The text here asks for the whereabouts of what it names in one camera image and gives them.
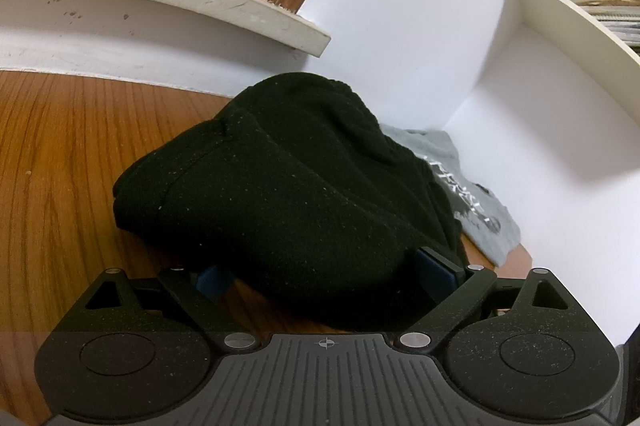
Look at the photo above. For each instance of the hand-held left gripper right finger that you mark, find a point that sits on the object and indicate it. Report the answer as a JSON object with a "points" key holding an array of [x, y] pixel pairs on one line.
{"points": [[435, 276]]}

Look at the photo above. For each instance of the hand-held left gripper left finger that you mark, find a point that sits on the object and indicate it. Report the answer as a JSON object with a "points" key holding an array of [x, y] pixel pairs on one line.
{"points": [[210, 283]]}

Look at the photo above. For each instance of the grey printed t-shirt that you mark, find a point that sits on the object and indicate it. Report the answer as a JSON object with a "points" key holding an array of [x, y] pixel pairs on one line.
{"points": [[480, 216]]}

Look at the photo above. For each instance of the white wall shelf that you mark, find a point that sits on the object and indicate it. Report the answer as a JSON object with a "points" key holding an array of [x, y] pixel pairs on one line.
{"points": [[550, 26]]}

